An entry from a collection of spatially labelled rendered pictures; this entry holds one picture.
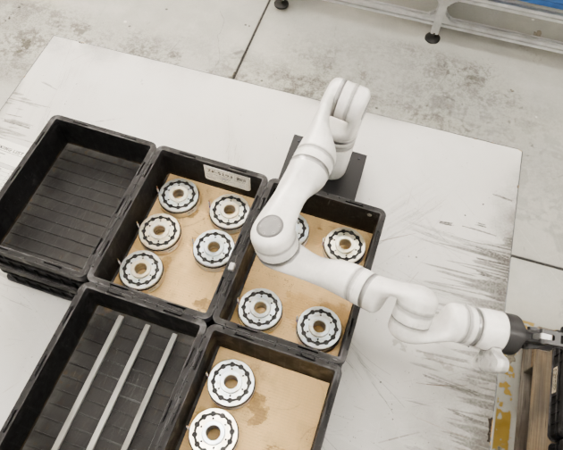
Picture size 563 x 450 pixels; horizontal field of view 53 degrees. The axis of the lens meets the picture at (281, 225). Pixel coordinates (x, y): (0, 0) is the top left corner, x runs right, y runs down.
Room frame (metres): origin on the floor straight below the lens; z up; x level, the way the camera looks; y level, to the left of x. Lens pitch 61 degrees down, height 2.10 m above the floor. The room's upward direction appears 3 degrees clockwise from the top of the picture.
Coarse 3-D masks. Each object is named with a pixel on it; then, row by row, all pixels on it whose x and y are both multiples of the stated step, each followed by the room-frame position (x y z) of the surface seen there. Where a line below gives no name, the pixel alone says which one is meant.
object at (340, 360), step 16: (320, 192) 0.76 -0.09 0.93; (256, 208) 0.70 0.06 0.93; (368, 208) 0.72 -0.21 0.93; (240, 256) 0.57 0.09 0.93; (368, 256) 0.59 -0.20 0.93; (224, 288) 0.49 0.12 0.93; (224, 320) 0.42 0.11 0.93; (352, 320) 0.44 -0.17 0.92; (256, 336) 0.38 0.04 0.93; (272, 336) 0.39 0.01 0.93; (352, 336) 0.40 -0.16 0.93; (304, 352) 0.36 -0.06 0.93; (320, 352) 0.36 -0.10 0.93
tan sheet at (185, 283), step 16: (176, 176) 0.85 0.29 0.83; (208, 192) 0.80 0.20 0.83; (224, 192) 0.80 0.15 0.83; (160, 208) 0.74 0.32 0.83; (208, 208) 0.75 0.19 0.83; (192, 224) 0.70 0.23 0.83; (208, 224) 0.70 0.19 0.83; (160, 256) 0.61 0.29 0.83; (176, 256) 0.61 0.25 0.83; (192, 256) 0.61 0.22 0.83; (176, 272) 0.57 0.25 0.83; (192, 272) 0.57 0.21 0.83; (208, 272) 0.57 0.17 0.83; (160, 288) 0.52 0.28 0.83; (176, 288) 0.52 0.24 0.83; (192, 288) 0.53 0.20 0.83; (208, 288) 0.53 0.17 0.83; (192, 304) 0.49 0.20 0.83; (208, 304) 0.49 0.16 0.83
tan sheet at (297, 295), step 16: (320, 224) 0.72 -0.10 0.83; (336, 224) 0.73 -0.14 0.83; (320, 240) 0.68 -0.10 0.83; (368, 240) 0.68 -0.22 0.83; (256, 256) 0.62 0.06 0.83; (256, 272) 0.58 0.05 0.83; (272, 272) 0.58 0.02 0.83; (272, 288) 0.54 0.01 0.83; (288, 288) 0.54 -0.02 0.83; (304, 288) 0.54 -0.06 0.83; (320, 288) 0.54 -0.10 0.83; (288, 304) 0.50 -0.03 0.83; (304, 304) 0.50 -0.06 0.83; (320, 304) 0.50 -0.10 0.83; (336, 304) 0.50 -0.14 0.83; (288, 320) 0.46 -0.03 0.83; (288, 336) 0.42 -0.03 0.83; (336, 352) 0.39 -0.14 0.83
